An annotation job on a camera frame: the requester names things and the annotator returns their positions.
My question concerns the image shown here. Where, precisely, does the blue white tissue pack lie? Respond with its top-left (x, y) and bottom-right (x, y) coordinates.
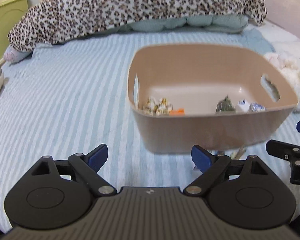
top-left (235, 99), bottom-right (266, 113)

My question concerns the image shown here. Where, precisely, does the clear bag of green herbs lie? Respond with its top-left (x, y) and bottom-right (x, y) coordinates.
top-left (216, 96), bottom-right (235, 113)

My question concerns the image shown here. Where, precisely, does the floral yellow white cloth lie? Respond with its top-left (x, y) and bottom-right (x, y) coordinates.
top-left (142, 97), bottom-right (185, 116)

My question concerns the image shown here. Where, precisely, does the metal keys bunch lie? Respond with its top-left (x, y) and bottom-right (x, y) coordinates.
top-left (215, 147), bottom-right (247, 160)

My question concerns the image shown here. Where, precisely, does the white fluffy plush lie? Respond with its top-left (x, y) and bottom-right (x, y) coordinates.
top-left (264, 52), bottom-right (300, 113)

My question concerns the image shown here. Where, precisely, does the tan plastic storage basket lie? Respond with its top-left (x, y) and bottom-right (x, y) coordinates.
top-left (127, 43), bottom-right (298, 153)

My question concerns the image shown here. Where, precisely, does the teal quilted comforter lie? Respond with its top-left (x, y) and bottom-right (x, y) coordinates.
top-left (99, 13), bottom-right (250, 34)

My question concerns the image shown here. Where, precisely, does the pink grey pillow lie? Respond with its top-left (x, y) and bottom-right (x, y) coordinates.
top-left (3, 45), bottom-right (32, 63)

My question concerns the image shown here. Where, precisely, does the green plastic storage bin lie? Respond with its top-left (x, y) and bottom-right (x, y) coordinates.
top-left (0, 0), bottom-right (28, 60)

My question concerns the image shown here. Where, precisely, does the leopard print blanket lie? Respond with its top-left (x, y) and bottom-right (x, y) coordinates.
top-left (8, 0), bottom-right (267, 53)

